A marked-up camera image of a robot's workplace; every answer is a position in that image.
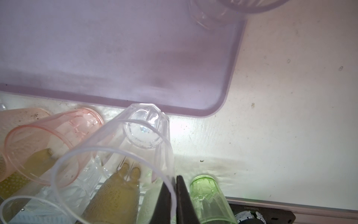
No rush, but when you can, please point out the clear faceted cup back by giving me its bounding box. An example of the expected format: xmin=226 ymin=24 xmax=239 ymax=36
xmin=51 ymin=104 xmax=176 ymax=224

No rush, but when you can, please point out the bright green cup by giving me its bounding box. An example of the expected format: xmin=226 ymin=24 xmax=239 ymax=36
xmin=189 ymin=175 xmax=237 ymax=224

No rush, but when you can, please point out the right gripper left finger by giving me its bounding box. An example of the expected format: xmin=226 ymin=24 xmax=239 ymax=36
xmin=150 ymin=183 xmax=172 ymax=224

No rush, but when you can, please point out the lilac plastic tray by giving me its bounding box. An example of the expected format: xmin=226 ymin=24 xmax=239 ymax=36
xmin=1 ymin=1 xmax=245 ymax=117

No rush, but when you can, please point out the peach cup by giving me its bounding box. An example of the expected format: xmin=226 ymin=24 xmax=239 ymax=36
xmin=1 ymin=108 xmax=51 ymax=181

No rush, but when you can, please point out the amber cup left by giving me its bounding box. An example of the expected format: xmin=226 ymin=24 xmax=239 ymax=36
xmin=1 ymin=148 xmax=58 ymax=200

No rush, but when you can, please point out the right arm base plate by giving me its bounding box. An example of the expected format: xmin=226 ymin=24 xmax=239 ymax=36
xmin=230 ymin=204 xmax=296 ymax=224

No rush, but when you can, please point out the pink cup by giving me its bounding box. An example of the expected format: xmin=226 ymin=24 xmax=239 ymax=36
xmin=4 ymin=108 xmax=104 ymax=185

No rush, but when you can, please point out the amber cup right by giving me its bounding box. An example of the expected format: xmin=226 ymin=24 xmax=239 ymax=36
xmin=82 ymin=163 xmax=141 ymax=224

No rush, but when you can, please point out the pale green cup front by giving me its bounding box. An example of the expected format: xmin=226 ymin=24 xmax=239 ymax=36
xmin=136 ymin=179 xmax=163 ymax=224

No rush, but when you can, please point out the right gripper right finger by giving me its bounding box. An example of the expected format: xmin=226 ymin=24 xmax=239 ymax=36
xmin=176 ymin=175 xmax=200 ymax=224

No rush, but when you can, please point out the amber cup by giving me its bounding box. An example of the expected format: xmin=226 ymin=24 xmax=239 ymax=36
xmin=1 ymin=148 xmax=58 ymax=200
xmin=82 ymin=163 xmax=141 ymax=224

